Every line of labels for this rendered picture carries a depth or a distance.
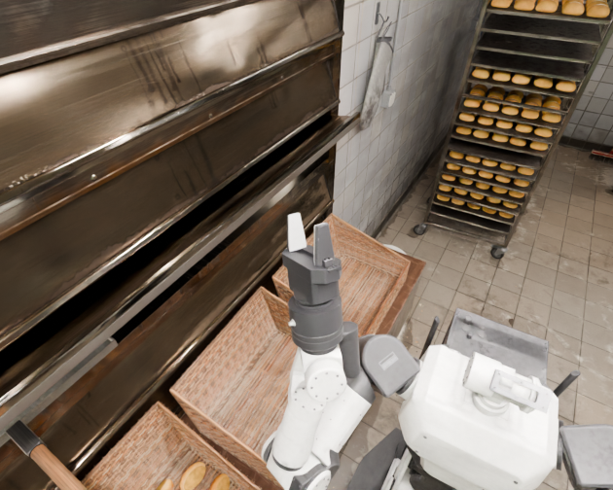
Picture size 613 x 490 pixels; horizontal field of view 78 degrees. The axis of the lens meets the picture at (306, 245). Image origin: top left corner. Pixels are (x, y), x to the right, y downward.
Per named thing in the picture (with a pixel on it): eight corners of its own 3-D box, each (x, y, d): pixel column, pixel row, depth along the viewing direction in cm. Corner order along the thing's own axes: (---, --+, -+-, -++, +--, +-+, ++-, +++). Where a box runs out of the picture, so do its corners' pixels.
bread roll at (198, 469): (211, 471, 133) (204, 467, 138) (200, 458, 132) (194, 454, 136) (189, 498, 127) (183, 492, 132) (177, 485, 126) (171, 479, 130)
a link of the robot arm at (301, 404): (304, 325, 70) (285, 384, 73) (310, 354, 61) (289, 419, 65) (337, 331, 71) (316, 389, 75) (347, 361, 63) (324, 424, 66)
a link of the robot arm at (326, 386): (288, 312, 67) (295, 365, 71) (294, 347, 57) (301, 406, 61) (350, 302, 68) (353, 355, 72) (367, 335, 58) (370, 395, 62)
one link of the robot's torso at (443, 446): (404, 362, 112) (431, 282, 88) (527, 416, 101) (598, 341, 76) (368, 458, 93) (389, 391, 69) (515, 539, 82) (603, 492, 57)
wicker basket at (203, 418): (183, 423, 148) (164, 390, 130) (265, 321, 184) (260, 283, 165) (287, 495, 131) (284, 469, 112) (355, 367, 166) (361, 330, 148)
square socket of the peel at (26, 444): (49, 445, 86) (42, 440, 84) (32, 461, 84) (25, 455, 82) (26, 423, 90) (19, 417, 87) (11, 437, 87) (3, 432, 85)
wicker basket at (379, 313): (272, 314, 187) (269, 276, 168) (328, 248, 222) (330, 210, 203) (361, 361, 168) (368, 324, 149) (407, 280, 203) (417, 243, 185)
